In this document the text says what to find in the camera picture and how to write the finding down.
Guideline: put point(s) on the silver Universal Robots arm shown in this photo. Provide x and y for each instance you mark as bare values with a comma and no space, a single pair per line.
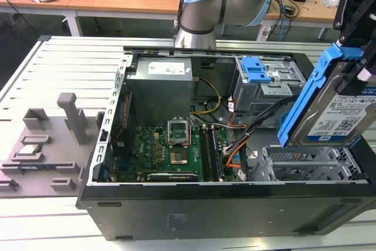
199,13

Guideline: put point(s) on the hard disk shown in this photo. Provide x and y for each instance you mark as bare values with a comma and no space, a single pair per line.
320,107

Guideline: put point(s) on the white power strip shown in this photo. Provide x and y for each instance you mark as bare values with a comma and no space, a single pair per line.
265,34

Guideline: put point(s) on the metal drive cage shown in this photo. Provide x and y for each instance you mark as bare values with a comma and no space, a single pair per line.
264,95

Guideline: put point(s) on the green motherboard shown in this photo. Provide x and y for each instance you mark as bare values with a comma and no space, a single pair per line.
147,148

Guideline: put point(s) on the gray power supply unit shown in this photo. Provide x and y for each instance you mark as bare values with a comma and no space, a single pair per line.
158,86

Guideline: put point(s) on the black PC case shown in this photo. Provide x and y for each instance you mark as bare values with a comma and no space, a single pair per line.
205,215

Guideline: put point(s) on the dark RAM stick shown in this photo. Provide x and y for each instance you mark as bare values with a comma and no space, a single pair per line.
32,169

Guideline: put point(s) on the blue drive latch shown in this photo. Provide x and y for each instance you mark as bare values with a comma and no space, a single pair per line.
252,68

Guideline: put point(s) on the gray metal disk bay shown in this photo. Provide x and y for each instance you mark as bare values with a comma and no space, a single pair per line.
302,165

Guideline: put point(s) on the silver CPU with green edge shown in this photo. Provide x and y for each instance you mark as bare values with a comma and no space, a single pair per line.
29,150

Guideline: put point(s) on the gray parts rack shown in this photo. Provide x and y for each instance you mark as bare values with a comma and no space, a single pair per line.
58,157

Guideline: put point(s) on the black RAM slot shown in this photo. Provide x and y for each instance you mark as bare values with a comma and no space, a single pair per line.
206,157

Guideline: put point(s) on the wooden desk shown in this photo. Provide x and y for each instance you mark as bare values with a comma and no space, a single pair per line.
132,1

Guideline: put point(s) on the black installed RAM stick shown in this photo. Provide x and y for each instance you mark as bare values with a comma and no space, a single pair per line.
217,154

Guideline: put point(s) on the black graphics card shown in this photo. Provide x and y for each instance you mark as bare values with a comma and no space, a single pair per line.
173,177

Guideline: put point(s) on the CPU socket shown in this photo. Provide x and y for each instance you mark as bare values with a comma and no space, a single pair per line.
179,157

